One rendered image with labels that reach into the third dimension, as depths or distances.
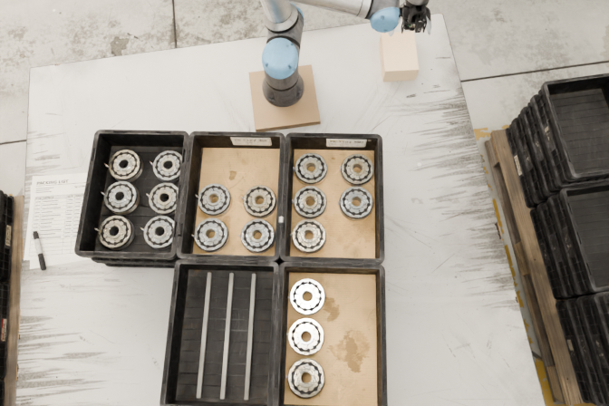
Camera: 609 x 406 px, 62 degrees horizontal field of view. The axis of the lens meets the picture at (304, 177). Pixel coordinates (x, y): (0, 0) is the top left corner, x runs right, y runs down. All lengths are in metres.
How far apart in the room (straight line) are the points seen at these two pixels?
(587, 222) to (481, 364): 0.83
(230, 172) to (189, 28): 1.46
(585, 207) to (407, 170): 0.82
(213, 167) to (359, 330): 0.68
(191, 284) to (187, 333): 0.14
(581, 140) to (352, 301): 1.19
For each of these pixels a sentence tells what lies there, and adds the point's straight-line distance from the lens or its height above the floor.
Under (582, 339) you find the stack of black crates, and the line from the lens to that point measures 2.32.
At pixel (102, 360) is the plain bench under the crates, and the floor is 0.70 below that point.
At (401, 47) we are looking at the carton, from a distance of 1.94.
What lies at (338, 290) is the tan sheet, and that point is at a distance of 1.57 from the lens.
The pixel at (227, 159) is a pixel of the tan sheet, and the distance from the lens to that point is 1.69.
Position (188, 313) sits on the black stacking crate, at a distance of 1.61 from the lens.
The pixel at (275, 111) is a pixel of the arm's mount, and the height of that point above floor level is 0.73.
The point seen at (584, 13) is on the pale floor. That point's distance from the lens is 3.28.
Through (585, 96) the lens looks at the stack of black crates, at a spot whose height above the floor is 0.49.
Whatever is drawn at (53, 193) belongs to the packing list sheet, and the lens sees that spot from 1.99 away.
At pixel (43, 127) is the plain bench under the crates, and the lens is 2.11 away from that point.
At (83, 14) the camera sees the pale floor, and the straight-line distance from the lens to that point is 3.25.
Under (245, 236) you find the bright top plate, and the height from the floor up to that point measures 0.86.
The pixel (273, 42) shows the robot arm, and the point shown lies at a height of 0.96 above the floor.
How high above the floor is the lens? 2.39
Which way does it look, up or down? 71 degrees down
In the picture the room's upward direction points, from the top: 5 degrees counter-clockwise
